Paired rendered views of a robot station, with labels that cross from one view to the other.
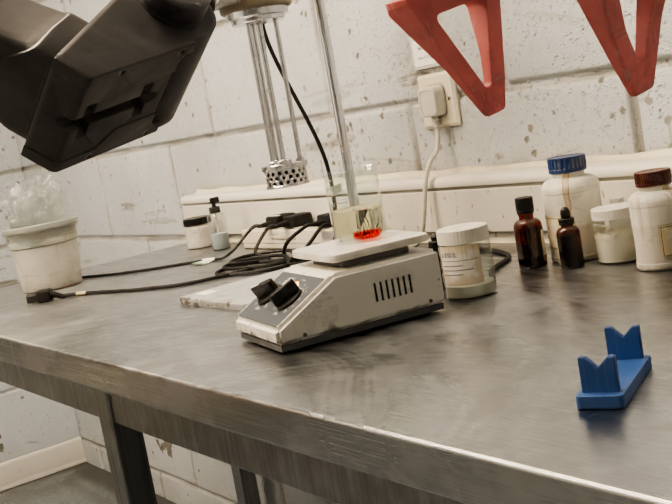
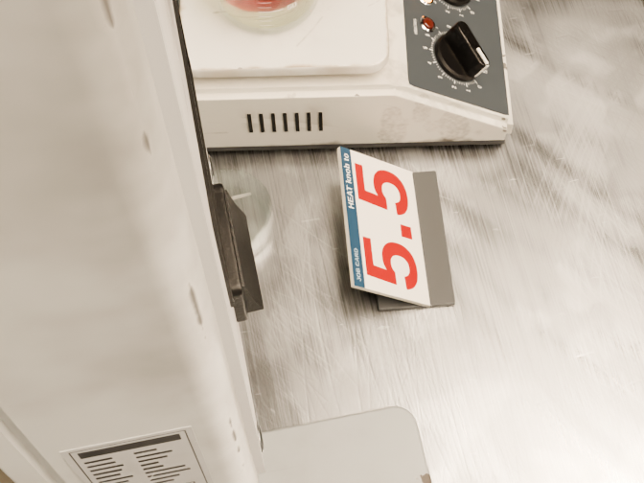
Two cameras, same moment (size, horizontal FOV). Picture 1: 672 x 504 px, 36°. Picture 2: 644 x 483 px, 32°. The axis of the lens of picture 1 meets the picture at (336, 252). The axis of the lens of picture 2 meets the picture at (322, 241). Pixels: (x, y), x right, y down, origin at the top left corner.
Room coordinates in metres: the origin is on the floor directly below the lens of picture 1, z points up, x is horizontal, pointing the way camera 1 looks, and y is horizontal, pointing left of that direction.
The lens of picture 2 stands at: (1.54, 0.17, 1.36)
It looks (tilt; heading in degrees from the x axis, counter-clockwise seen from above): 63 degrees down; 205
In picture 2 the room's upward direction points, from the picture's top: 2 degrees counter-clockwise
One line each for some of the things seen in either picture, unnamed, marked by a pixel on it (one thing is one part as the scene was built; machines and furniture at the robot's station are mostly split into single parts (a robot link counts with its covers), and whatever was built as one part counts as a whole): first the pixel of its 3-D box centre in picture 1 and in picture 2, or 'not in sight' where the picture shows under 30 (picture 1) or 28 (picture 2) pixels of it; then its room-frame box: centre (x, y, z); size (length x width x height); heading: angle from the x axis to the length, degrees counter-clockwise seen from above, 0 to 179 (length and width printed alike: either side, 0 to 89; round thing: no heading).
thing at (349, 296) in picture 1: (344, 288); (328, 32); (1.14, 0.00, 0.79); 0.22 x 0.13 x 0.08; 114
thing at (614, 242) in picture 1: (618, 233); not in sight; (1.23, -0.34, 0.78); 0.06 x 0.06 x 0.07
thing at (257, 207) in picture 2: not in sight; (226, 217); (1.27, -0.02, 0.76); 0.06 x 0.06 x 0.02
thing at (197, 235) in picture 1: (199, 232); not in sight; (2.22, 0.28, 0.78); 0.06 x 0.06 x 0.06
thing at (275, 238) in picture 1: (307, 234); not in sight; (1.90, 0.04, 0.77); 0.40 x 0.06 x 0.04; 34
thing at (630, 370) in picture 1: (612, 364); not in sight; (0.74, -0.19, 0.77); 0.10 x 0.03 x 0.04; 151
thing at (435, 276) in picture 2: not in sight; (396, 225); (1.24, 0.08, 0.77); 0.09 x 0.06 x 0.04; 27
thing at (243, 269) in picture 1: (212, 258); not in sight; (1.75, 0.21, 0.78); 0.34 x 0.26 x 0.06; 124
